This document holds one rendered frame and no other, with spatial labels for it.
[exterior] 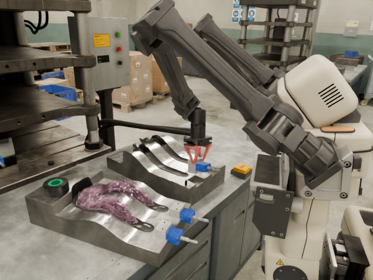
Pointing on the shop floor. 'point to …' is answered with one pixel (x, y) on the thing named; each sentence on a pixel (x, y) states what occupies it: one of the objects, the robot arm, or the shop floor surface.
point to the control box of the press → (105, 63)
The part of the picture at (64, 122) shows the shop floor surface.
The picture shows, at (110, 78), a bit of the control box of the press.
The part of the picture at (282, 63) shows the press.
